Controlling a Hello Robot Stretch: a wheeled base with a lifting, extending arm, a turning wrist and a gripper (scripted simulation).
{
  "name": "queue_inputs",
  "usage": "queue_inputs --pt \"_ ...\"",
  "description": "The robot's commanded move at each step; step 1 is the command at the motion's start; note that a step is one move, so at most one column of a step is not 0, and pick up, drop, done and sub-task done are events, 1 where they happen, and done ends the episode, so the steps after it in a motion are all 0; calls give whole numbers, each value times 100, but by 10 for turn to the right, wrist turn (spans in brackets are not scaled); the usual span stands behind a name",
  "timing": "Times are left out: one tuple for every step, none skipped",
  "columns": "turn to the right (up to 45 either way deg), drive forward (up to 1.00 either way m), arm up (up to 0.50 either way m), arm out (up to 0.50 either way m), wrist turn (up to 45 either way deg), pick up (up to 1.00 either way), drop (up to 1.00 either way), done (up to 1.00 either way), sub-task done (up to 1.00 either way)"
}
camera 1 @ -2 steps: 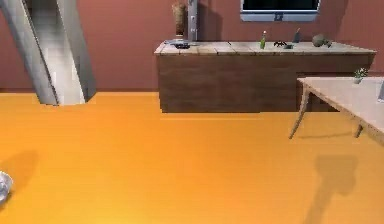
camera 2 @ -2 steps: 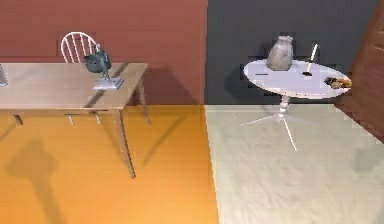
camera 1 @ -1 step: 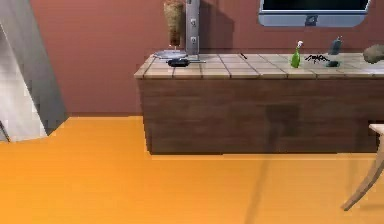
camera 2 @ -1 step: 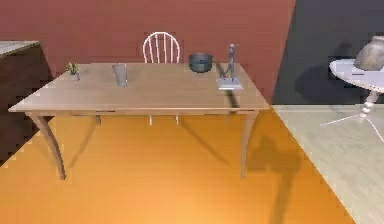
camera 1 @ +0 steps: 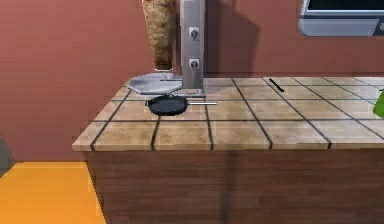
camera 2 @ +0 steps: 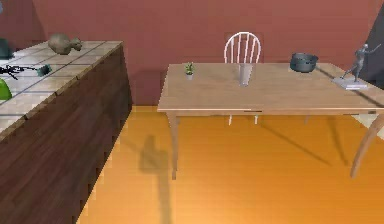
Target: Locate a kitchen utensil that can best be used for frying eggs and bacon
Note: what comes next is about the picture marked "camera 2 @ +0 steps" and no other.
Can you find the green round object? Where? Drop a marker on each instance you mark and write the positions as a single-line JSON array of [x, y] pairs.
[[3, 90]]

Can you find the dark grey cooking pot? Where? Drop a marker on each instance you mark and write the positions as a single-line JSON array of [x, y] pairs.
[[303, 62]]

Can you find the light wood dining table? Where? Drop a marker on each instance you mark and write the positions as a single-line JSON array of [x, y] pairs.
[[266, 96]]

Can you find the white spindle-back chair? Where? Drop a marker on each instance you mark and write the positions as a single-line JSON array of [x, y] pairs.
[[242, 46]]

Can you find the small potted green plant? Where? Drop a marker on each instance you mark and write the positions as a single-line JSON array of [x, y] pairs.
[[189, 70]]

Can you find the brown clay vase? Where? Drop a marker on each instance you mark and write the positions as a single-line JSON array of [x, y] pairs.
[[61, 44]]

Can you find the dark wood tiled counter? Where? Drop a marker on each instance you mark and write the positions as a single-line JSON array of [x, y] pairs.
[[60, 133]]

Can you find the grey figure statue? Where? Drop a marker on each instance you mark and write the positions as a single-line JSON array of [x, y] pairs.
[[356, 66]]

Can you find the dark teal object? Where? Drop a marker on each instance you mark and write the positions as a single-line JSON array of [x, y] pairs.
[[4, 48]]

